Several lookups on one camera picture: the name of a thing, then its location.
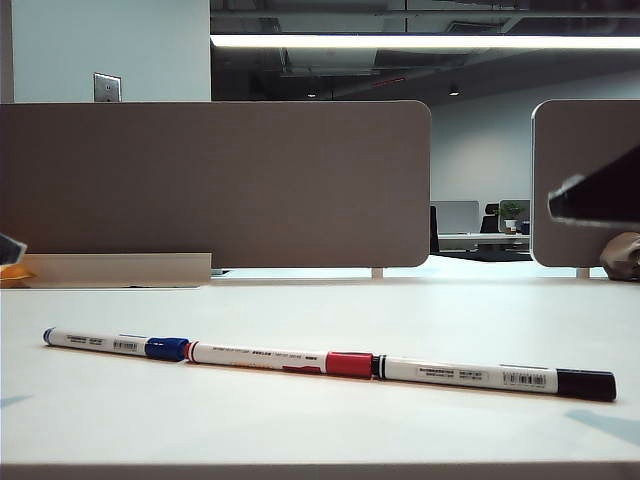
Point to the black cap whiteboard marker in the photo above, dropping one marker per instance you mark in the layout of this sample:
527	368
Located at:
500	375

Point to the long ceiling light strip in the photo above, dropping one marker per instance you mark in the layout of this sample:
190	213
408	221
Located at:
400	41

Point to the brown crumpled object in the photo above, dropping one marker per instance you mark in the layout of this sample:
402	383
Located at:
620	257

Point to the black pendant ceiling lamp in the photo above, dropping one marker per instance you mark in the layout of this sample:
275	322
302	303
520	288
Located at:
453	91

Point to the orange object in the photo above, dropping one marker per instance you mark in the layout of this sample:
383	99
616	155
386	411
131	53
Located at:
12	274

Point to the metal wall switch plate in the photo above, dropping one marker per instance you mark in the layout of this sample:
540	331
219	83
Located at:
107	88

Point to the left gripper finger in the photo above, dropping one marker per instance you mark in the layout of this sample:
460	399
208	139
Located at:
9	248

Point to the flat white box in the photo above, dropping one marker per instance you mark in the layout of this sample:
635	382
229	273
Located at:
125	270

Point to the narrow brown desk divider panel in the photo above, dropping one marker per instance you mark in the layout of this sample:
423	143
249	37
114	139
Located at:
580	140

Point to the white divider support foot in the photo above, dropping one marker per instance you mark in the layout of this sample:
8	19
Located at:
378	273
583	273

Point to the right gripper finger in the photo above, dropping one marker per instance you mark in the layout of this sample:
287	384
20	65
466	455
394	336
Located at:
605	195

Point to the red cap whiteboard marker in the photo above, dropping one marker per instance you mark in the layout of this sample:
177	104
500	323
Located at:
260	356

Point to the wide brown desk divider panel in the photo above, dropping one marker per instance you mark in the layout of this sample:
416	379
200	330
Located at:
225	185

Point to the blue cap whiteboard marker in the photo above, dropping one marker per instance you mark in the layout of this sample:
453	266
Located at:
90	341

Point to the white background desk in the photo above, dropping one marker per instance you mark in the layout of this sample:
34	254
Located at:
475	240

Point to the small potted green plant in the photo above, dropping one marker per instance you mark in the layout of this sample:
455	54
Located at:
510	212

